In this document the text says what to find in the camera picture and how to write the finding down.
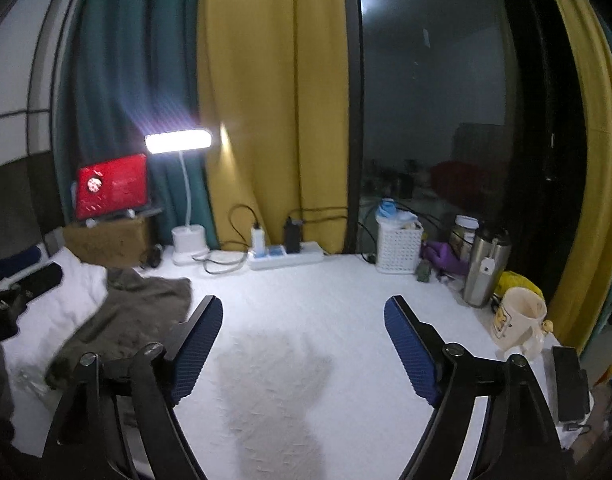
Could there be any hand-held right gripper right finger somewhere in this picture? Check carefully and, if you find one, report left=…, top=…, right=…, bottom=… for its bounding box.
left=383, top=295, right=569, bottom=480

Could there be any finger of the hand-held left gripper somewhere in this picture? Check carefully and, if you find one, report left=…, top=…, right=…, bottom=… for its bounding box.
left=0, top=244, right=44, bottom=281
left=16, top=264, right=64, bottom=301

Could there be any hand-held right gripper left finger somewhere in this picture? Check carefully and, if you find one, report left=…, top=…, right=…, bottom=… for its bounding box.
left=41, top=294, right=224, bottom=480

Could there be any olive green shirt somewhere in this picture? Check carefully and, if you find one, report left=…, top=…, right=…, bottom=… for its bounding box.
left=45, top=266, right=194, bottom=391

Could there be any white cloth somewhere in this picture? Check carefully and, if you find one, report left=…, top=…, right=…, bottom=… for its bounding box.
left=0, top=247, right=109, bottom=456

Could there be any cardboard box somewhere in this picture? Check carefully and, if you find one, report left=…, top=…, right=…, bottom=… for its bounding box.
left=61, top=216, right=154, bottom=268

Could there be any stainless steel tumbler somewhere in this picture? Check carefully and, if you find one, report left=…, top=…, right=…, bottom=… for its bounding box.
left=460, top=227, right=511, bottom=308

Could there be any purple cloth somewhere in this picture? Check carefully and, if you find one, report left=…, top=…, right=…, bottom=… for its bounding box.
left=421, top=240, right=470, bottom=276

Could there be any white plastic basket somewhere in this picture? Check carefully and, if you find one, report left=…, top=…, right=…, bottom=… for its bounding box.
left=376, top=220, right=425, bottom=275

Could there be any white desk lamp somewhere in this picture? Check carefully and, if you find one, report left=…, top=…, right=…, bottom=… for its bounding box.
left=144, top=127, right=213, bottom=266

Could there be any red screen monitor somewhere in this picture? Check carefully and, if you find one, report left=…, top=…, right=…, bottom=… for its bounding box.
left=75, top=152, right=163, bottom=228

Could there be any jar with white lid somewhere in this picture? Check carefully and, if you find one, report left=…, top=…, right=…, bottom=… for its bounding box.
left=448, top=215, right=481, bottom=261

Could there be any white power strip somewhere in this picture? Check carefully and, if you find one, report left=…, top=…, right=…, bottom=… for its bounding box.
left=247, top=241, right=325, bottom=271

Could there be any yellow bag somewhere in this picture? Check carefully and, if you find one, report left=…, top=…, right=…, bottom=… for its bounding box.
left=493, top=270, right=544, bottom=306

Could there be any blue plastic packet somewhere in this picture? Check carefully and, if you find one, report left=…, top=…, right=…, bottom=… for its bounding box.
left=376, top=199, right=419, bottom=228

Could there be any black charger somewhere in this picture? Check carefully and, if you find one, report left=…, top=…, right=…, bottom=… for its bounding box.
left=284, top=217, right=303, bottom=255

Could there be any black phone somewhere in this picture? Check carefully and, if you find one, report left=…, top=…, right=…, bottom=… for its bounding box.
left=550, top=345, right=592, bottom=423

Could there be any yellow curtain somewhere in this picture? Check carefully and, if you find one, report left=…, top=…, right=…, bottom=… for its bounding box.
left=196, top=0, right=351, bottom=256
left=533, top=0, right=612, bottom=353

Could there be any dark glass window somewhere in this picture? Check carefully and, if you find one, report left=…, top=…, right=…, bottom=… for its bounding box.
left=356, top=0, right=586, bottom=281

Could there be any black charger cable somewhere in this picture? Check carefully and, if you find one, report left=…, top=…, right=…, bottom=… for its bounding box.
left=228, top=204, right=261, bottom=251

